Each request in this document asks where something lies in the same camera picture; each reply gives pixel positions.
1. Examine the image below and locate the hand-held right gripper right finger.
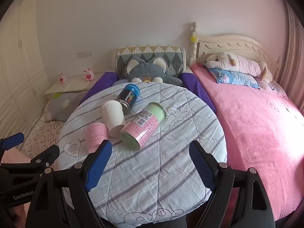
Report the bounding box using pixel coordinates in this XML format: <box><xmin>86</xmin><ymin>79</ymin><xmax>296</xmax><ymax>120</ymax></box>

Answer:
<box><xmin>189</xmin><ymin>140</ymin><xmax>276</xmax><ymax>228</ymax></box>

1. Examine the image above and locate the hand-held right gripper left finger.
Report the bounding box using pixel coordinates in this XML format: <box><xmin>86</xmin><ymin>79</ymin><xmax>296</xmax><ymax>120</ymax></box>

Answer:
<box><xmin>26</xmin><ymin>140</ymin><xmax>112</xmax><ymax>228</ymax></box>

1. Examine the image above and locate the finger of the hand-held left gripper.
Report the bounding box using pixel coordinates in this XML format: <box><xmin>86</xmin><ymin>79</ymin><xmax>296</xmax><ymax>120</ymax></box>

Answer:
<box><xmin>0</xmin><ymin>132</ymin><xmax>25</xmax><ymax>158</ymax></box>
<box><xmin>0</xmin><ymin>145</ymin><xmax>60</xmax><ymax>172</ymax></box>

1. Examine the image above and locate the pink paper cup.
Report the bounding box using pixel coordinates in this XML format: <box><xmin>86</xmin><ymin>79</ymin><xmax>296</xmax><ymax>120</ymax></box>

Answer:
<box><xmin>85</xmin><ymin>122</ymin><xmax>109</xmax><ymax>153</ymax></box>

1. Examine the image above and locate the white paper cup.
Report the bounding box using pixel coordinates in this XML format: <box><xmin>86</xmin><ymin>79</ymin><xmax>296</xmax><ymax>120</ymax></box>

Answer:
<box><xmin>101</xmin><ymin>100</ymin><xmax>126</xmax><ymax>138</ymax></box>

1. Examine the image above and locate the pink fluffy cloth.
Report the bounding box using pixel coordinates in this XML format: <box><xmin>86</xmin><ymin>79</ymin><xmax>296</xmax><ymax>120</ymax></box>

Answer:
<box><xmin>0</xmin><ymin>147</ymin><xmax>32</xmax><ymax>165</ymax></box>

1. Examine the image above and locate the heart print bed sheet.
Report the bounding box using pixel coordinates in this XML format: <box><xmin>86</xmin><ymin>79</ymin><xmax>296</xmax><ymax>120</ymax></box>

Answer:
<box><xmin>20</xmin><ymin>100</ymin><xmax>66</xmax><ymax>158</ymax></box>

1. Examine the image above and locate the striped light blue quilt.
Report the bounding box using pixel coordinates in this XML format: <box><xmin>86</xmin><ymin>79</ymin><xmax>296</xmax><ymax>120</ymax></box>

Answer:
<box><xmin>57</xmin><ymin>82</ymin><xmax>229</xmax><ymax>228</ymax></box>

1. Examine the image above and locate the grey flower cushion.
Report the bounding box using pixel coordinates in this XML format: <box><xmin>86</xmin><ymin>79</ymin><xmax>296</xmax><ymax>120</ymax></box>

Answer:
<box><xmin>46</xmin><ymin>91</ymin><xmax>90</xmax><ymax>122</ymax></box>

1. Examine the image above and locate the pink and green can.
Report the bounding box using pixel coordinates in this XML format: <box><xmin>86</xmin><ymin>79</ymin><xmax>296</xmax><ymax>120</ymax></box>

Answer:
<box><xmin>119</xmin><ymin>102</ymin><xmax>167</xmax><ymax>151</ymax></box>

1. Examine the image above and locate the pink fleece blanket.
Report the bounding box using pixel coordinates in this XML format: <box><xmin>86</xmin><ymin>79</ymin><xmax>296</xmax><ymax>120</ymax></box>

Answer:
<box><xmin>191</xmin><ymin>64</ymin><xmax>304</xmax><ymax>222</ymax></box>

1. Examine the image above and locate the black and blue can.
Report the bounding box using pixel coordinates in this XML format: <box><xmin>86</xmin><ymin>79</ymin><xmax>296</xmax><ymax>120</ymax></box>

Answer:
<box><xmin>116</xmin><ymin>83</ymin><xmax>141</xmax><ymax>113</ymax></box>

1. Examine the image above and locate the white nightstand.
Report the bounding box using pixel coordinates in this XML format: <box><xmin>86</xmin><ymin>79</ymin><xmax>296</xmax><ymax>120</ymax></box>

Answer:
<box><xmin>45</xmin><ymin>72</ymin><xmax>106</xmax><ymax>96</ymax></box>

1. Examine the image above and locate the cream wardrobe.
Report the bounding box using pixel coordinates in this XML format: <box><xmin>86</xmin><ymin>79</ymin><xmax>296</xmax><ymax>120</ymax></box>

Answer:
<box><xmin>0</xmin><ymin>0</ymin><xmax>52</xmax><ymax>148</ymax></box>

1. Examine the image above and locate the purple bed bumper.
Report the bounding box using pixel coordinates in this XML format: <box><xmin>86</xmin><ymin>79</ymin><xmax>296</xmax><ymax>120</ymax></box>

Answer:
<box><xmin>79</xmin><ymin>71</ymin><xmax>119</xmax><ymax>105</ymax></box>
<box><xmin>179</xmin><ymin>72</ymin><xmax>217</xmax><ymax>115</ymax></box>

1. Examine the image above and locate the large pink rabbit figurine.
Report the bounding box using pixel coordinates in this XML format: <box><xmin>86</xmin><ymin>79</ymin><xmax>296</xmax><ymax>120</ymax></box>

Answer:
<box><xmin>83</xmin><ymin>67</ymin><xmax>96</xmax><ymax>82</ymax></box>

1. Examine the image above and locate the blue printed pillow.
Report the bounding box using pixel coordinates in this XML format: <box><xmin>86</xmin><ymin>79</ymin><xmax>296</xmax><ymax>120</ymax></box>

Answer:
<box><xmin>209</xmin><ymin>68</ymin><xmax>261</xmax><ymax>89</ymax></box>

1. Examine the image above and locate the grey plush toy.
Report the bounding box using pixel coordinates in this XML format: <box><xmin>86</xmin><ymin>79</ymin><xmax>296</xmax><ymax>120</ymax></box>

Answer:
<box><xmin>120</xmin><ymin>57</ymin><xmax>185</xmax><ymax>87</ymax></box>

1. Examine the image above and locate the pink printed pillow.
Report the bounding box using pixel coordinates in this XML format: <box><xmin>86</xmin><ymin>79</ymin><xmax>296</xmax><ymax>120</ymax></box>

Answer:
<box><xmin>258</xmin><ymin>79</ymin><xmax>289</xmax><ymax>101</ymax></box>

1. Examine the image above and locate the white pink plush pillow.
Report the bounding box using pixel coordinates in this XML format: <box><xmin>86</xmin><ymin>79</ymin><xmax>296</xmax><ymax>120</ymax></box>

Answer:
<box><xmin>205</xmin><ymin>52</ymin><xmax>274</xmax><ymax>84</ymax></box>

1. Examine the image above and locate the patchwork quilted headboard cover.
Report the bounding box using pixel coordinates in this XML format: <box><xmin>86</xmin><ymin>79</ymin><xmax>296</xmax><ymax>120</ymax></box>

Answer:
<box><xmin>116</xmin><ymin>45</ymin><xmax>186</xmax><ymax>76</ymax></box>

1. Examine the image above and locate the cream wooden headboard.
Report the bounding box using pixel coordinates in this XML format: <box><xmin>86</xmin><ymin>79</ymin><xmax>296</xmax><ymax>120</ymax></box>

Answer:
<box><xmin>190</xmin><ymin>22</ymin><xmax>282</xmax><ymax>82</ymax></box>

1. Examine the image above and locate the pink curtain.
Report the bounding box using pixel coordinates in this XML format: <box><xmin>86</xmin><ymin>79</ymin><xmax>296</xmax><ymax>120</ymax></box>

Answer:
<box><xmin>280</xmin><ymin>0</ymin><xmax>304</xmax><ymax>117</ymax></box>

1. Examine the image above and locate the white wall socket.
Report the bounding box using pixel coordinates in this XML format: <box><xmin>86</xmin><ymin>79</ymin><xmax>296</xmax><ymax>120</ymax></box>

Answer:
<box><xmin>76</xmin><ymin>50</ymin><xmax>93</xmax><ymax>59</ymax></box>

